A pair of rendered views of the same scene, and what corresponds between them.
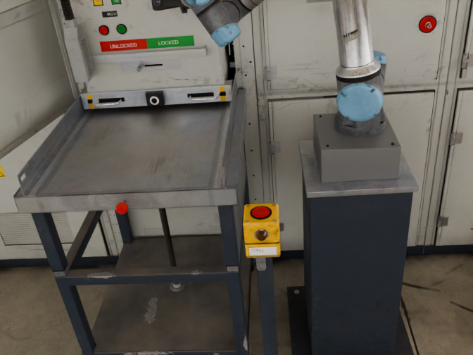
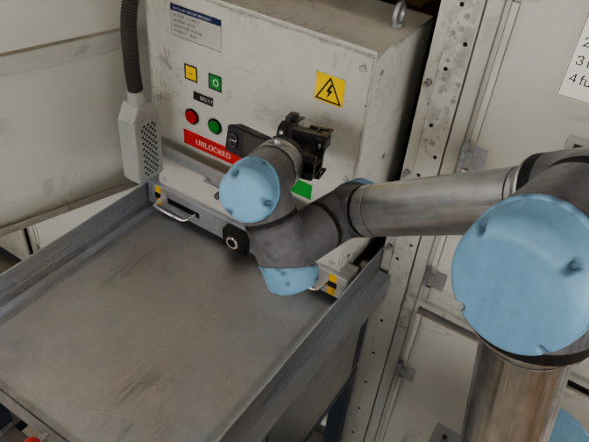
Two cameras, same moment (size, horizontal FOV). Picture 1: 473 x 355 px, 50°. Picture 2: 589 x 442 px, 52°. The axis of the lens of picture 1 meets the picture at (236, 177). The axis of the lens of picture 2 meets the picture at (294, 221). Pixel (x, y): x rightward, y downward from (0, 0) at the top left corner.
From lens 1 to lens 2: 0.88 m
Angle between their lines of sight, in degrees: 20
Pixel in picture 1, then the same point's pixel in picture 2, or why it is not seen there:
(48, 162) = (26, 287)
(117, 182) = (59, 391)
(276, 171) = (398, 400)
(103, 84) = (179, 182)
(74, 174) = (31, 334)
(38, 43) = (117, 88)
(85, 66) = (139, 163)
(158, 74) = not seen: hidden behind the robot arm
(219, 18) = (274, 253)
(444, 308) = not seen: outside the picture
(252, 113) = (389, 310)
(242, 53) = not seen: hidden behind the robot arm
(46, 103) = (109, 168)
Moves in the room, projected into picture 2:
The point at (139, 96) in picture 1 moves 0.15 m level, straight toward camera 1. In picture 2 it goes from (217, 224) to (189, 267)
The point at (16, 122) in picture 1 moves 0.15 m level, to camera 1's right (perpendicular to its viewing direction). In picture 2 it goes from (44, 190) to (95, 212)
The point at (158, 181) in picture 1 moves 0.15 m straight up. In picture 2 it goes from (105, 430) to (93, 374)
